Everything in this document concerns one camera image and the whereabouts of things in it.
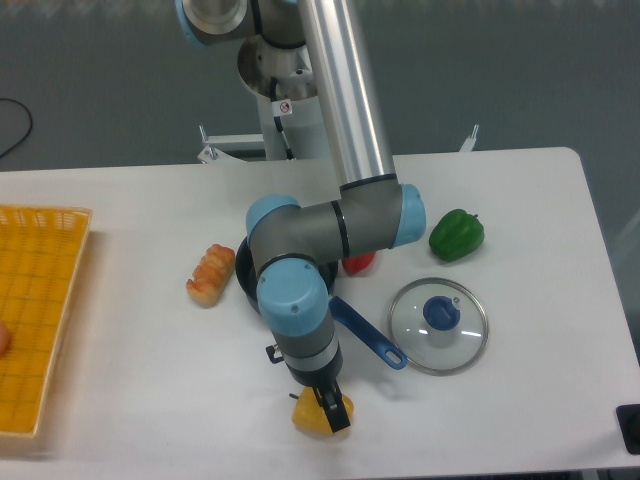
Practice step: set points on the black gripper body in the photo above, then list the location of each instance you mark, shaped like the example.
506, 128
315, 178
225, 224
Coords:
318, 371

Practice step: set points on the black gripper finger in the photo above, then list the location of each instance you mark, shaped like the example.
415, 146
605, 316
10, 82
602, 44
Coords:
329, 398

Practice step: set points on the yellow bell pepper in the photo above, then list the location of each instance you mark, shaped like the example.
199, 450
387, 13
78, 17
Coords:
308, 415

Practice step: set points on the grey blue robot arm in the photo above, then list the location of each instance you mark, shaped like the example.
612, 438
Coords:
290, 243

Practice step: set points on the red bell pepper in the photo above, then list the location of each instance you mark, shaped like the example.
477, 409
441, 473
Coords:
357, 264

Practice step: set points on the green bell pepper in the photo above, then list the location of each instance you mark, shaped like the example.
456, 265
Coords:
456, 235

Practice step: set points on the glass lid blue knob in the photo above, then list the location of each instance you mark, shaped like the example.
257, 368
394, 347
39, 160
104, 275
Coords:
440, 326

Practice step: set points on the orange bread loaf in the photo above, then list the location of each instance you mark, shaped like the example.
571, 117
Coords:
211, 275

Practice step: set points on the black device table corner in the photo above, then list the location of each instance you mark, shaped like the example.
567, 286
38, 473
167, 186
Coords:
628, 419

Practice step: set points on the yellow woven basket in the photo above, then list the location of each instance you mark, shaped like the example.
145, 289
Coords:
41, 251

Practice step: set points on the orange item in basket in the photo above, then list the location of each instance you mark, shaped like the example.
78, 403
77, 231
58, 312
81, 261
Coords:
5, 338

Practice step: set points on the dark saucepan blue handle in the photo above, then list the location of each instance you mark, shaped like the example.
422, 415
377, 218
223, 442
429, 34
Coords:
340, 310

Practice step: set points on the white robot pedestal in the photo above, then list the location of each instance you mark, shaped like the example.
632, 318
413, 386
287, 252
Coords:
290, 116

